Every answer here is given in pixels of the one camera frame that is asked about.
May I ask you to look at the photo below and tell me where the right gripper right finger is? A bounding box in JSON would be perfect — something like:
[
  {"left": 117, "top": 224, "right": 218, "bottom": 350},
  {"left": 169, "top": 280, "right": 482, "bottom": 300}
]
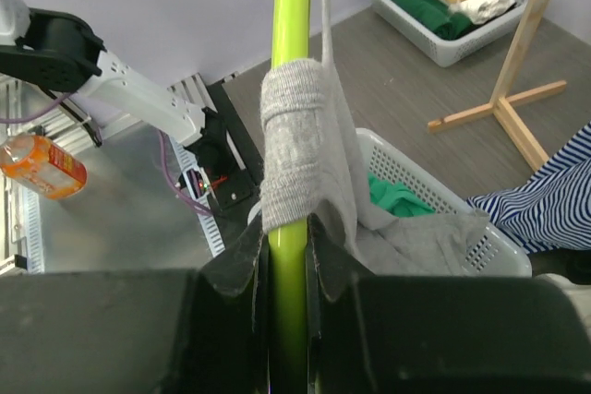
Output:
[{"left": 307, "top": 218, "right": 590, "bottom": 393}]

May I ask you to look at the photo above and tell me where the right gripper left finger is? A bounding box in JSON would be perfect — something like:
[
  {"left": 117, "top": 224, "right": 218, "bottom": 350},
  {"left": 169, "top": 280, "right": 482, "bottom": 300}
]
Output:
[{"left": 1, "top": 220, "right": 268, "bottom": 393}]

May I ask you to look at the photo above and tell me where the green tank top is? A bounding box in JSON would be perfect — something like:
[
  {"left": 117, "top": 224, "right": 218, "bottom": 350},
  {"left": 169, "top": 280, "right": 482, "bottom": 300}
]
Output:
[{"left": 368, "top": 173, "right": 435, "bottom": 218}]

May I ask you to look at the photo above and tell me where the grey tank top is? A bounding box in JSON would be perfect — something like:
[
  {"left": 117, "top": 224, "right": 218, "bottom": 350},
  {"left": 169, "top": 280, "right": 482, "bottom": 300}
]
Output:
[{"left": 260, "top": 0, "right": 488, "bottom": 276}]

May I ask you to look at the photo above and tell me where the lime green hanger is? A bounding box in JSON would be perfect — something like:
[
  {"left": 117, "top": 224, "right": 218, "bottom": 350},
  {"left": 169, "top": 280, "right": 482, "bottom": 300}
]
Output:
[{"left": 267, "top": 0, "right": 310, "bottom": 394}]

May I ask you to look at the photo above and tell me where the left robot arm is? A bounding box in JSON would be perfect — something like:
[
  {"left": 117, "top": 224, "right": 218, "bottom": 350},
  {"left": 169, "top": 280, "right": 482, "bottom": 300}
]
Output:
[{"left": 1, "top": 0, "right": 238, "bottom": 177}]

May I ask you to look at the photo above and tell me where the blue striped tank top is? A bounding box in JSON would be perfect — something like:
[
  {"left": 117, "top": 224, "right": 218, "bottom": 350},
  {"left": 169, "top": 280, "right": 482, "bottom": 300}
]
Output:
[{"left": 467, "top": 125, "right": 590, "bottom": 254}]

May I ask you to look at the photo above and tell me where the white plastic basket centre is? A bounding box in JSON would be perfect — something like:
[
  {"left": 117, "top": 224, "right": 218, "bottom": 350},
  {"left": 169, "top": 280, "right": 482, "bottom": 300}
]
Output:
[{"left": 262, "top": 129, "right": 532, "bottom": 277}]

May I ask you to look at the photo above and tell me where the white plastic basket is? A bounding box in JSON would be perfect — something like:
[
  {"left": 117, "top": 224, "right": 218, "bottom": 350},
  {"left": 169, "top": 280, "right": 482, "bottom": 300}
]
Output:
[
  {"left": 371, "top": 0, "right": 527, "bottom": 67},
  {"left": 262, "top": 129, "right": 532, "bottom": 277}
]

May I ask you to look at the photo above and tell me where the orange drink bottle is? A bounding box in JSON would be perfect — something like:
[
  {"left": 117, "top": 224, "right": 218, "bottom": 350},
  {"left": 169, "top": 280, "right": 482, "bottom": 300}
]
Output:
[{"left": 1, "top": 133, "right": 88, "bottom": 200}]

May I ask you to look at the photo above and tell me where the wooden clothes rack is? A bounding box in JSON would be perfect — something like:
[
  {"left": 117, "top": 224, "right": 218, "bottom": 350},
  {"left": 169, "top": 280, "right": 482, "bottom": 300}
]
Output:
[{"left": 427, "top": 0, "right": 569, "bottom": 173}]

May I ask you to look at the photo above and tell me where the dark green folded cloth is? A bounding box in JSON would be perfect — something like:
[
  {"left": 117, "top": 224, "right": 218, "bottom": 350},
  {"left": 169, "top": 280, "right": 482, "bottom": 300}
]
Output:
[{"left": 391, "top": 0, "right": 477, "bottom": 41}]

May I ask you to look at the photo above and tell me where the white plastic basket back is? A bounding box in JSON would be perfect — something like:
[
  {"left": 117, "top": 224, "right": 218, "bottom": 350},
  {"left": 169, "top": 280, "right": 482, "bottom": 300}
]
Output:
[{"left": 371, "top": 0, "right": 527, "bottom": 67}]

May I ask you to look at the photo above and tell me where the white cable duct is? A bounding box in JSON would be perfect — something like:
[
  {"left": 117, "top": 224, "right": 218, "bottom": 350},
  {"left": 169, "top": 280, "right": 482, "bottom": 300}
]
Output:
[{"left": 170, "top": 139, "right": 225, "bottom": 258}]

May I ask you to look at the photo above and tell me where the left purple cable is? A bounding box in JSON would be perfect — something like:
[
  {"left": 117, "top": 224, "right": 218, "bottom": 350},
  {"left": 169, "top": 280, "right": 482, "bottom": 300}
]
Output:
[{"left": 0, "top": 91, "right": 216, "bottom": 218}]

